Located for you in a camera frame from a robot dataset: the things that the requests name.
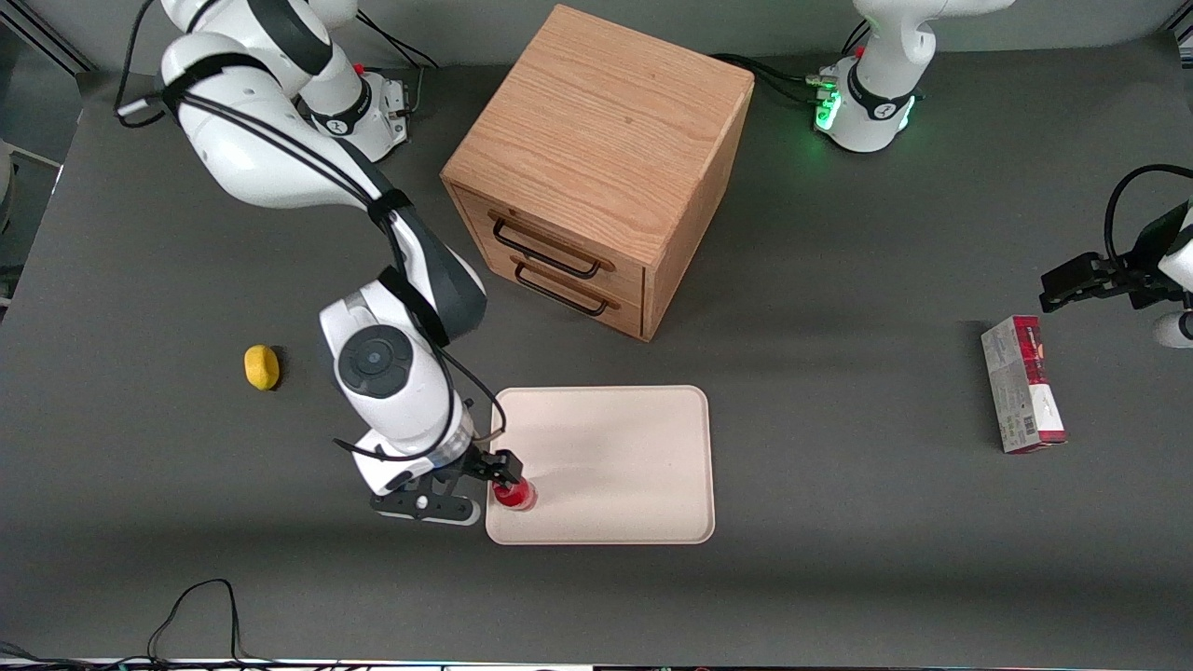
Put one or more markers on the oak wooden drawer cabinet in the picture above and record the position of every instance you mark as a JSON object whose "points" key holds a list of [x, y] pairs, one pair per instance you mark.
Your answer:
{"points": [[606, 121]]}

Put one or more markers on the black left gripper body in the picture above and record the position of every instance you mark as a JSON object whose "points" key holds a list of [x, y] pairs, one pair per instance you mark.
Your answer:
{"points": [[1124, 277]]}

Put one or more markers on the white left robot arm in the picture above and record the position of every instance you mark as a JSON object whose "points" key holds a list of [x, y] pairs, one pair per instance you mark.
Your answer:
{"points": [[885, 65]]}

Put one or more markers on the beige plastic tray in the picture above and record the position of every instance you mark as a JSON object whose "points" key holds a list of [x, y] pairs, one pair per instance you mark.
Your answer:
{"points": [[615, 457]]}

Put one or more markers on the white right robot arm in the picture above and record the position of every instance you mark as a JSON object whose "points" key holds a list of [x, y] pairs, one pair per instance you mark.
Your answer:
{"points": [[252, 158]]}

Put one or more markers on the red coke bottle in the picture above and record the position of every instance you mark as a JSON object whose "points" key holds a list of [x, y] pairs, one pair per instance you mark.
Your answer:
{"points": [[515, 496]]}

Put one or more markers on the yellow lemon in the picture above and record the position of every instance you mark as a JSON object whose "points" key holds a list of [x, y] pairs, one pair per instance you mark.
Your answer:
{"points": [[262, 367]]}

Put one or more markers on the grey and red carton box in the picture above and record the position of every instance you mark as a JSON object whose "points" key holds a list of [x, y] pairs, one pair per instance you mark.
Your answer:
{"points": [[1021, 387]]}

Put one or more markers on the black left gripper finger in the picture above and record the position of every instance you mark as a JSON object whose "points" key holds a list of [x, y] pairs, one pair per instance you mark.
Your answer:
{"points": [[1076, 270], [1081, 298]]}

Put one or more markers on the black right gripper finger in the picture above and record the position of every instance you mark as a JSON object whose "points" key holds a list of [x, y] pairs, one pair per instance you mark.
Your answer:
{"points": [[480, 469], [506, 464]]}

